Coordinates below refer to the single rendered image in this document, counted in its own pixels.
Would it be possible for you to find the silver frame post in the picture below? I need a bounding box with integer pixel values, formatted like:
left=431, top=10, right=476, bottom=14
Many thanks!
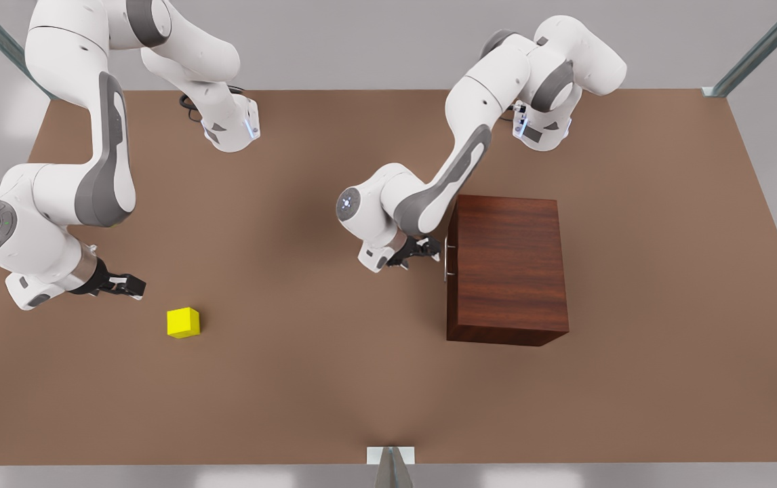
left=0, top=0, right=58, bottom=102
left=366, top=445, right=416, bottom=488
left=701, top=0, right=777, bottom=98

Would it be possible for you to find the yellow cube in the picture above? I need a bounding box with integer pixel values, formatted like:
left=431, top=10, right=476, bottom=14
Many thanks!
left=167, top=307, right=201, bottom=340

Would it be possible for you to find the black cable loop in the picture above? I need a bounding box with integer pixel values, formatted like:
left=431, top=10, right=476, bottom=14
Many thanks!
left=179, top=85, right=247, bottom=124
left=499, top=100, right=532, bottom=124

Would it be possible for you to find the dark wooden drawer cabinet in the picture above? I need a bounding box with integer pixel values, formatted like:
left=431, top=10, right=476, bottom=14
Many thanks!
left=445, top=195, right=570, bottom=348

